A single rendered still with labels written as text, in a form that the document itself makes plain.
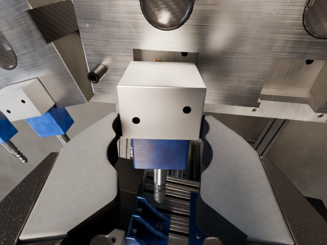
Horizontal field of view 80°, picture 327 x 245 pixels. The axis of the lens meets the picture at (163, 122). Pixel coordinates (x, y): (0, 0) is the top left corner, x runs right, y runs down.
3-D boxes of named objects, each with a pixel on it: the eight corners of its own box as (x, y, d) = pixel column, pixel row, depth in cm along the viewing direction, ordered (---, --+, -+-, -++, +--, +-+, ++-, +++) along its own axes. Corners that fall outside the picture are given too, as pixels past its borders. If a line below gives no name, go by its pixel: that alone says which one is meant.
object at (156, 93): (182, 180, 22) (187, 226, 18) (137, 179, 22) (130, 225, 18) (194, 62, 15) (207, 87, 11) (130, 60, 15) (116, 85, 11)
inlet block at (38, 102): (98, 143, 32) (83, 168, 28) (73, 146, 34) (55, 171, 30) (51, 68, 25) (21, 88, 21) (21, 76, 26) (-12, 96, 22)
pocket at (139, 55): (193, 84, 21) (192, 102, 18) (144, 80, 21) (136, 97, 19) (199, 39, 18) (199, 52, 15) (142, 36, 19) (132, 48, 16)
